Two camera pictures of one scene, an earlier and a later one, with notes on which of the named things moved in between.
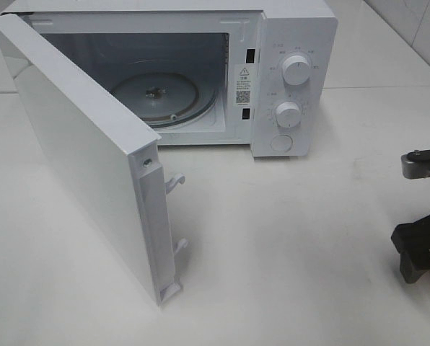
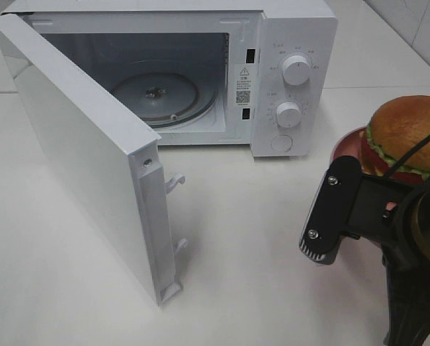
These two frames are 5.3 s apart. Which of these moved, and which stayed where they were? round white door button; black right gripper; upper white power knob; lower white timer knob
Moved: black right gripper
Stayed: upper white power knob; round white door button; lower white timer knob
